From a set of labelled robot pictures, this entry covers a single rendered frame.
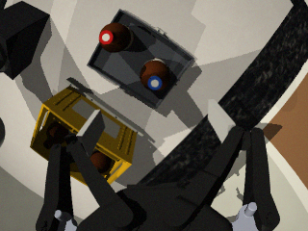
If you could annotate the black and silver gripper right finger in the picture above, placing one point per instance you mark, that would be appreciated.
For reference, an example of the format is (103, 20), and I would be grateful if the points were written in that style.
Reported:
(259, 212)

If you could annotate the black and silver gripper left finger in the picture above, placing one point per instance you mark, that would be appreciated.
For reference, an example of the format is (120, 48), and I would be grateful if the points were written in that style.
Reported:
(57, 211)

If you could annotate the grey flat rail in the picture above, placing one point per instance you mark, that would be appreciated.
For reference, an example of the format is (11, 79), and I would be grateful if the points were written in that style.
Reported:
(93, 98)

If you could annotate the yellow wooden crate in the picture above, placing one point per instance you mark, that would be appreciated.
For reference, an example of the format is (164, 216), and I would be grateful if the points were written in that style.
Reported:
(70, 107)

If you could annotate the brown glass bottle with white label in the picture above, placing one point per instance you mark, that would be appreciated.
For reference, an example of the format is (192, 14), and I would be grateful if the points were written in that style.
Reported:
(150, 71)

